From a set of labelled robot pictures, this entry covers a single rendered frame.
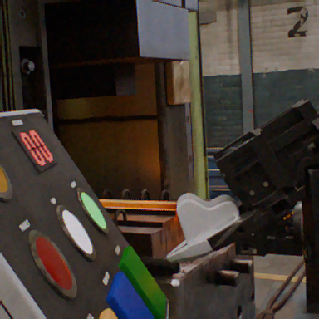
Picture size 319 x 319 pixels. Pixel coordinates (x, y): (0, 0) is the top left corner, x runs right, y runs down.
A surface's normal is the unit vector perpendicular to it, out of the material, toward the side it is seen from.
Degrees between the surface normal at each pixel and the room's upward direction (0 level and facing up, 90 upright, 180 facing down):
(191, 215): 91
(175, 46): 90
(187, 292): 90
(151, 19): 90
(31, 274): 60
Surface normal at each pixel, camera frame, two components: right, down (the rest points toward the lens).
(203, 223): -0.08, 0.15
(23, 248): 0.83, -0.54
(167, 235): 0.89, 0.00
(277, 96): -0.47, 0.11
